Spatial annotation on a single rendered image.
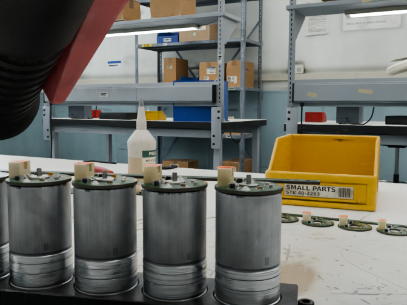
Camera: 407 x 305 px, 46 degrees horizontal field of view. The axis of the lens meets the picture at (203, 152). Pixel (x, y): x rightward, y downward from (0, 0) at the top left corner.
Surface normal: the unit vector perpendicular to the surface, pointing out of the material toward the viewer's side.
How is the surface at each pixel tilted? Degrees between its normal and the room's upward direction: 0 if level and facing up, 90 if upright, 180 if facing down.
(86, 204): 90
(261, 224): 90
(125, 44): 90
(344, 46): 90
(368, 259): 0
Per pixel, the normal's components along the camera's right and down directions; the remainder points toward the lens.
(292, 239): 0.00, -1.00
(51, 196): 0.66, 0.07
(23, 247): -0.24, 0.09
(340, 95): -0.47, 0.08
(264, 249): 0.36, 0.09
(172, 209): 0.02, 0.10
